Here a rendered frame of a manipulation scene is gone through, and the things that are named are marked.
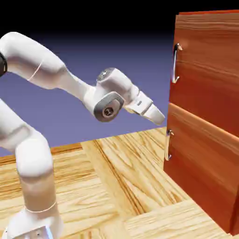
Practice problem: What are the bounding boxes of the large reddish wooden cabinet door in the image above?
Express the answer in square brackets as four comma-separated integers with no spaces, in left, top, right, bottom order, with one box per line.
[169,13,239,140]

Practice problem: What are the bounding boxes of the reddish brown wooden cabinet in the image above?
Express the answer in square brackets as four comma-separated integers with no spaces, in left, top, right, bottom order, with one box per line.
[163,9,239,236]

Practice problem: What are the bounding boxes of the short curved silver handle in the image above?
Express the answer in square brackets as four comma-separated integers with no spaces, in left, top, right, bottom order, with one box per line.
[164,129,175,161]

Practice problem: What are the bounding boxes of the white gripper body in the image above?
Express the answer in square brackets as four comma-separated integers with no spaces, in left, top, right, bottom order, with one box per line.
[143,104,166,126]

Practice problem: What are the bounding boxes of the long curved silver handle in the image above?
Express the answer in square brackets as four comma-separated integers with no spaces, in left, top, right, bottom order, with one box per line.
[171,43,183,84]

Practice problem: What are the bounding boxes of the small reddish wooden cabinet door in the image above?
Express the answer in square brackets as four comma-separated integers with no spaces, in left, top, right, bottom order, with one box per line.
[163,102,239,234]

